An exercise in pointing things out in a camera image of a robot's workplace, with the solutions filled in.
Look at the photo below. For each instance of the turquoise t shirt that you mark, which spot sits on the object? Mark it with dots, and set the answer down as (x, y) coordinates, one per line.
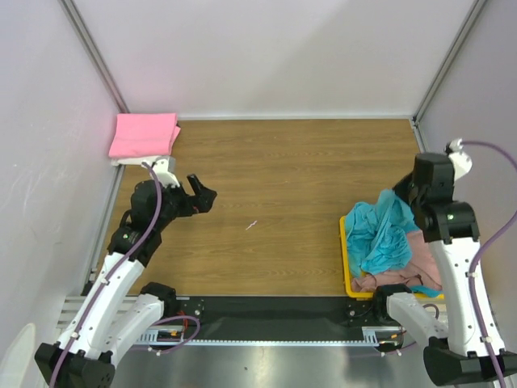
(426, 291)
(376, 234)

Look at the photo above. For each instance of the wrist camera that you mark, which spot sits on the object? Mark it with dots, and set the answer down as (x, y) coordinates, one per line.
(163, 168)
(461, 161)

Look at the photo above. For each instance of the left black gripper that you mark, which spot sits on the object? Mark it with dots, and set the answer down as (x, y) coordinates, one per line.
(202, 203)

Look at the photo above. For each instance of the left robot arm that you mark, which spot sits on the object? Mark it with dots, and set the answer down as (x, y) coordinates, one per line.
(88, 351)

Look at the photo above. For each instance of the yellow plastic bin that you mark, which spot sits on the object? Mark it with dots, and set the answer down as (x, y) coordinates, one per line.
(348, 276)

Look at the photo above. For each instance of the folded white t shirt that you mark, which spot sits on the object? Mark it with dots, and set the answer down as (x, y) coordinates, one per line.
(129, 161)

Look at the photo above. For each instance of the dusty pink t shirt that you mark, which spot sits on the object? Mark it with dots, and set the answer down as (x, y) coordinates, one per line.
(421, 270)

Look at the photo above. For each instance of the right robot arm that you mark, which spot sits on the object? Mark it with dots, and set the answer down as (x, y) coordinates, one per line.
(468, 347)

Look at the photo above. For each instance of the folded pink t shirt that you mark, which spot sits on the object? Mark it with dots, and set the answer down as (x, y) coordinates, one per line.
(144, 135)

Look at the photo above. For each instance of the aluminium frame post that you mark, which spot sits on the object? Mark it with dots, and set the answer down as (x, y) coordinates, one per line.
(78, 24)
(470, 20)

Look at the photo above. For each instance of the small pink thread scrap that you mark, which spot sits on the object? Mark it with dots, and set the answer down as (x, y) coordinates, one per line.
(251, 224)

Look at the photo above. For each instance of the right aluminium frame post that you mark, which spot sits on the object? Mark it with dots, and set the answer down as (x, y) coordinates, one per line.
(470, 20)

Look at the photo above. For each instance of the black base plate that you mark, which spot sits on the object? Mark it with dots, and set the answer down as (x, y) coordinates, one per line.
(224, 311)

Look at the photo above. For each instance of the white cable duct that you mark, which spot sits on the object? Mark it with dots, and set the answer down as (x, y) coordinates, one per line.
(293, 334)

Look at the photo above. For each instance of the aluminium front rail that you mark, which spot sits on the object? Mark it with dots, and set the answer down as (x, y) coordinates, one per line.
(73, 304)

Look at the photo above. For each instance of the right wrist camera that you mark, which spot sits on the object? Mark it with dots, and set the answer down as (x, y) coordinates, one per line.
(461, 161)

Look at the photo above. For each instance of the left aluminium frame post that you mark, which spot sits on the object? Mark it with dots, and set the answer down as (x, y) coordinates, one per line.
(78, 24)

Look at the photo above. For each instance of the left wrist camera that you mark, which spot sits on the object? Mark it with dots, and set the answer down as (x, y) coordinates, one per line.
(163, 168)

